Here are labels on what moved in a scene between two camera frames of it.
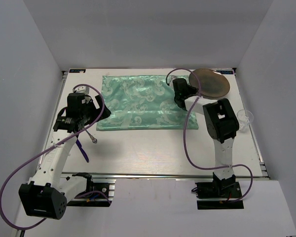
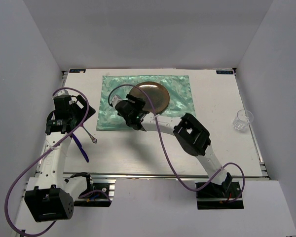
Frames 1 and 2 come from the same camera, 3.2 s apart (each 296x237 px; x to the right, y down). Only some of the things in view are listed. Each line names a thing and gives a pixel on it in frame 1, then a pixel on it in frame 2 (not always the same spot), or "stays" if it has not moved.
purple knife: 80,146 stays
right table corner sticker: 223,72 stays
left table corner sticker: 77,70 stays
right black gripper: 194,90 → 140,103
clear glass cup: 243,121 stays
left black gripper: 90,103 → 82,110
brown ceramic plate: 212,84 → 157,93
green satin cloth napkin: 145,101 stays
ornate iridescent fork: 94,140 stays
